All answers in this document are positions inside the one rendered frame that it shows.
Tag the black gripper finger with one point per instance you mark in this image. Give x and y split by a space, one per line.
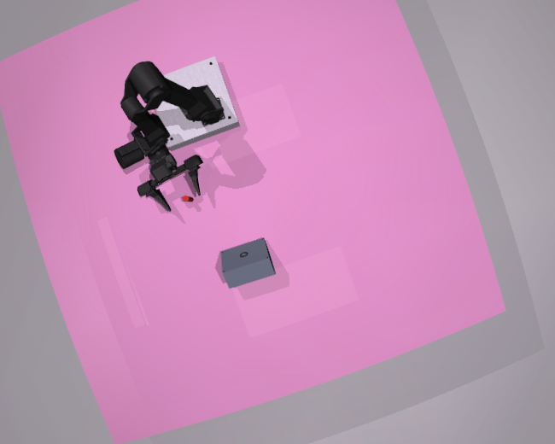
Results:
156 194
194 178

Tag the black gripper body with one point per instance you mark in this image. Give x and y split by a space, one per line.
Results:
149 186

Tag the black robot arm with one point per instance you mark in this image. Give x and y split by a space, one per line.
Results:
145 79

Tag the grey square panel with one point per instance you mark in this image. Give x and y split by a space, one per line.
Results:
247 263

